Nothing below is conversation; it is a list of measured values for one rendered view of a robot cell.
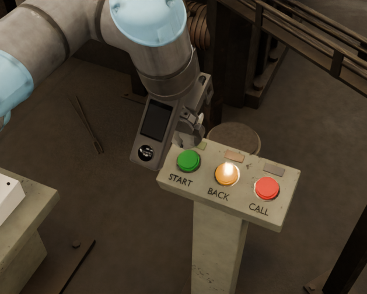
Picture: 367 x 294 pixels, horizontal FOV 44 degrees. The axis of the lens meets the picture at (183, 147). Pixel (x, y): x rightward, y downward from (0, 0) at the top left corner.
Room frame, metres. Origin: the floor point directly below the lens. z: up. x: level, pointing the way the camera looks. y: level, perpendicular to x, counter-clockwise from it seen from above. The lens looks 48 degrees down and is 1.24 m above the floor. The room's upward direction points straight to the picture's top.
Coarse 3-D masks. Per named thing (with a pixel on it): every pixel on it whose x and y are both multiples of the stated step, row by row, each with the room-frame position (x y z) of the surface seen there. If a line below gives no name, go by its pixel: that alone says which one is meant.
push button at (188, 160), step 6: (186, 150) 0.55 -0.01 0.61; (192, 150) 0.55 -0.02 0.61; (180, 156) 0.54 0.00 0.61; (186, 156) 0.54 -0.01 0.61; (192, 156) 0.54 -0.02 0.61; (198, 156) 0.54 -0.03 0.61; (180, 162) 0.53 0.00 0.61; (186, 162) 0.53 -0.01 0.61; (192, 162) 0.53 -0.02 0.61; (198, 162) 0.53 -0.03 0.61; (186, 168) 0.52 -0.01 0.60; (192, 168) 0.52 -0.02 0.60
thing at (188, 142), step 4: (200, 116) 0.53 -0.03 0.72; (200, 120) 0.53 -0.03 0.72; (180, 132) 0.49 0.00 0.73; (180, 136) 0.49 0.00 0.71; (184, 136) 0.49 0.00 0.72; (188, 136) 0.48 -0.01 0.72; (192, 136) 0.48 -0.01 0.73; (184, 140) 0.49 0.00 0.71; (188, 140) 0.49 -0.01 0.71; (192, 140) 0.48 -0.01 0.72; (184, 144) 0.50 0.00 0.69; (188, 144) 0.49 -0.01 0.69; (192, 144) 0.49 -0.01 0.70; (184, 148) 0.51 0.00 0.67; (188, 148) 0.50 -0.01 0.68
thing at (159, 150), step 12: (156, 108) 0.45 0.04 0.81; (168, 108) 0.45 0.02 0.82; (180, 108) 0.45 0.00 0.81; (144, 120) 0.44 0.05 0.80; (156, 120) 0.44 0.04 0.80; (168, 120) 0.44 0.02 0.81; (144, 132) 0.43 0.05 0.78; (156, 132) 0.43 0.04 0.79; (168, 132) 0.43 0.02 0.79; (144, 144) 0.42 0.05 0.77; (156, 144) 0.42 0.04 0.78; (168, 144) 0.42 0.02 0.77; (132, 156) 0.41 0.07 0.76; (144, 156) 0.41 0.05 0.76; (156, 156) 0.41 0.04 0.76; (156, 168) 0.40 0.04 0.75
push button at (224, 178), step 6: (222, 168) 0.51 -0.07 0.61; (228, 168) 0.51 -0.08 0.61; (234, 168) 0.51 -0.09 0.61; (216, 174) 0.50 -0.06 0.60; (222, 174) 0.50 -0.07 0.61; (228, 174) 0.50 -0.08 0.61; (234, 174) 0.50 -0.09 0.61; (222, 180) 0.49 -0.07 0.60; (228, 180) 0.49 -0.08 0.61; (234, 180) 0.49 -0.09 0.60
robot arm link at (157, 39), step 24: (120, 0) 0.42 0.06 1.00; (144, 0) 0.41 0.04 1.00; (168, 0) 0.41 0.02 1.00; (120, 24) 0.41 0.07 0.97; (144, 24) 0.39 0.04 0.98; (168, 24) 0.40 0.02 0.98; (120, 48) 0.43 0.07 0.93; (144, 48) 0.40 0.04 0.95; (168, 48) 0.41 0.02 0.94; (144, 72) 0.43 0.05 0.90; (168, 72) 0.42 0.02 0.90
